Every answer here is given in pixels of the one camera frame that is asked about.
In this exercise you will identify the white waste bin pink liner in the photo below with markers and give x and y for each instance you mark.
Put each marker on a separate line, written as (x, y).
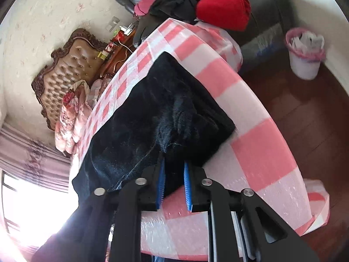
(290, 42)

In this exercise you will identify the black leather sofa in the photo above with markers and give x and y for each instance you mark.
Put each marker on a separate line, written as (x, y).
(267, 11)

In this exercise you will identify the red floral quilt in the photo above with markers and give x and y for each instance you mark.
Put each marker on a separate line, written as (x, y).
(71, 112)

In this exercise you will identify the black clothing pile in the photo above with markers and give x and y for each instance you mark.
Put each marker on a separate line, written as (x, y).
(171, 2)

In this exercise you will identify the pink white checkered tablecloth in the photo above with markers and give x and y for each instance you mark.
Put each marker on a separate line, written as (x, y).
(245, 92)

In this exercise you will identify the pink patterned curtain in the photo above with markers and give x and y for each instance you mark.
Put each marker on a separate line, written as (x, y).
(30, 150)

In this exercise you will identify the red box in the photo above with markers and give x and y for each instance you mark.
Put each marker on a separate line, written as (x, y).
(115, 39)

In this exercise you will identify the window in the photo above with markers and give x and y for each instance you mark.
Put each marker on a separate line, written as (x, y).
(24, 210)

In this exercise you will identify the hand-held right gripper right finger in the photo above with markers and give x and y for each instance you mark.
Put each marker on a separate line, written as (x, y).
(188, 188)

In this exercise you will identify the white paper waste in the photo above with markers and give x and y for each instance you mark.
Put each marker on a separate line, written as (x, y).
(308, 42)

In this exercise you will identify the wall socket plate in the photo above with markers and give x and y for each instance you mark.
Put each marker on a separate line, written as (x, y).
(114, 23)

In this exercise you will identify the white device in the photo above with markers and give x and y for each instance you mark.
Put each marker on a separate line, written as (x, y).
(128, 30)

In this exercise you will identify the carved wooden nightstand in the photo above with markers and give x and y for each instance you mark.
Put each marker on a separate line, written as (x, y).
(117, 60)

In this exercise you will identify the yellow green box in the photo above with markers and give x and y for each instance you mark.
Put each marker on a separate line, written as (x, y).
(103, 55)

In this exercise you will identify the black pants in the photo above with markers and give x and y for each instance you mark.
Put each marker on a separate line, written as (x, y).
(163, 109)

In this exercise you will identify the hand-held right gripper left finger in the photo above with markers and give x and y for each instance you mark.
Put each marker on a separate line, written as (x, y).
(161, 180)

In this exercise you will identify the maroon cushion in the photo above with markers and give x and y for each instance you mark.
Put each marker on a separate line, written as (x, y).
(144, 5)

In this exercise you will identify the tufted carved wooden headboard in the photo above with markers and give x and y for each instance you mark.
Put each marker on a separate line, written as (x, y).
(71, 68)

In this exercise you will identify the white trash bin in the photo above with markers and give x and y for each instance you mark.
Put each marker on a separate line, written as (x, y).
(304, 67)

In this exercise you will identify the red cushion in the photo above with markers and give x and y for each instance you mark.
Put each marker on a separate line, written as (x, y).
(223, 11)

